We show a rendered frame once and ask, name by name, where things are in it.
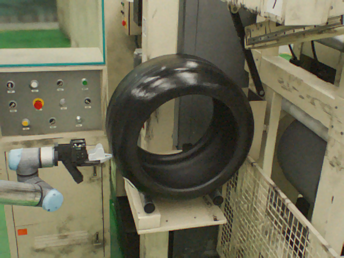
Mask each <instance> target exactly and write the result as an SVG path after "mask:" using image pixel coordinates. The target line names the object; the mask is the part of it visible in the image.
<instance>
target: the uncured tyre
mask: <svg viewBox="0 0 344 258"><path fill-rule="evenodd" d="M184 95H205V96H210V97H211V99H212V106H213V111H212V118H211V122H210V125H209V128H208V129H207V131H206V132H205V134H204V135H203V136H202V137H201V139H200V140H199V141H198V142H196V143H195V144H194V145H193V146H191V147H190V148H188V149H186V150H184V151H181V152H178V153H174V154H170V155H159V154H155V153H151V152H148V151H146V150H144V149H142V148H140V146H138V145H137V144H138V137H139V134H140V131H141V128H142V127H143V125H144V123H145V122H146V120H147V118H148V117H149V116H150V115H151V114H152V113H153V112H154V111H155V110H156V109H157V108H159V107H160V106H161V105H163V104H164V103H166V102H167V101H169V100H172V99H174V98H178V97H179V96H184ZM105 129H106V136H107V139H108V142H109V146H110V150H111V155H112V158H113V162H114V163H115V165H116V167H117V170H118V171H119V173H120V174H121V176H122V177H124V178H126V179H128V180H129V181H130V182H131V183H132V184H133V185H134V187H135V188H137V190H138V192H140V193H142V194H144V195H146V196H147V197H150V198H153V199H157V200H162V201H168V202H181V201H187V200H193V199H197V198H201V197H203V196H205V195H207V194H210V193H211V192H214V191H216V190H217V189H218V188H220V187H221V186H223V185H224V184H225V183H227V182H228V181H229V180H230V179H231V178H232V177H233V176H234V175H235V174H236V173H237V171H238V170H239V169H240V168H241V166H242V165H243V163H244V161H245V159H246V158H247V156H248V153H249V151H250V148H251V145H252V141H253V136H254V118H253V113H252V109H251V107H250V103H249V100H248V97H247V96H246V95H245V93H244V91H243V89H242V88H241V87H240V86H239V85H238V84H237V83H236V81H235V80H233V79H232V78H230V76H228V75H227V74H225V73H224V72H223V71H222V70H221V69H220V68H218V67H217V66H216V65H215V64H213V63H211V62H210V61H208V60H206V59H203V58H200V57H197V56H194V55H191V54H180V53H176V54H165V55H162V56H158V57H155V58H152V59H149V60H147V61H145V62H144V63H141V64H140V65H138V66H137V67H135V68H133V70H131V71H130V72H129V73H128V74H127V75H126V76H125V77H124V78H123V79H122V80H121V81H120V82H119V84H118V86H117V87H116V89H115V91H114V92H113V94H112V96H111V99H110V101H109V106H108V107H107V110H106V117H105Z"/></svg>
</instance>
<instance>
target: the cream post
mask: <svg viewBox="0 0 344 258"><path fill-rule="evenodd" d="M178 11H179V0H142V17H143V16H144V17H145V18H146V37H145V36H144V34H143V28H142V63H144V62H145V61H147V60H149V59H152V58H155V57H158V56H162V55H165V54H176V51H177V37H178ZM144 54H145V61H144ZM174 103H175V99H172V100H169V101H167V102H166V103H164V104H163V105H161V106H160V107H159V108H157V109H156V110H155V111H154V112H153V113H152V114H151V115H150V116H149V117H148V118H147V120H146V122H145V128H141V148H142V149H144V150H146V151H148V152H164V151H172V150H173V130H174ZM168 237H169V231H163V232H154V233H145V234H140V258H168Z"/></svg>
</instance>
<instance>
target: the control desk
mask: <svg viewBox="0 0 344 258"><path fill-rule="evenodd" d="M106 110H107V95H106V65H105V64H103V65H81V66H40V67H0V178H1V180H4V181H12V182H17V174H16V171H15V170H10V169H9V162H8V156H9V151H10V150H12V149H21V148H43V147H52V148H53V147H54V145H55V144H54V142H58V144H68V143H70V141H71V139H82V138H85V143H86V149H87V151H88V150H90V149H95V147H96V145H97V144H102V146H103V149H104V153H108V154H109V146H108V139H107V136H106V129H105V117H106ZM77 169H78V170H79V171H80V172H81V173H82V175H83V182H82V183H79V184H77V183H76V182H75V181H74V179H73V177H72V176H71V174H70V172H69V171H68V170H67V169H66V167H65V166H64V164H63V163H62V162H61V161H58V166H53V168H38V172H39V177H40V178H41V179H42V180H43V181H45V182H46V183H48V184H49V185H51V186H52V187H53V188H54V189H57V190H58V191H59V192H60V193H61V195H62V196H63V204H61V206H60V208H59V209H58V210H56V211H53V212H48V211H47V210H44V209H43V208H41V207H33V206H17V205H4V207H5V215H6V224H7V228H8V237H9V244H10V249H11V257H12V258H108V257H111V242H110V194H109V160H107V161H105V162H103V163H100V164H97V165H94V166H83V167H77ZM25 228H27V233H28V234H25V235H18V231H17V230H19V229H25Z"/></svg>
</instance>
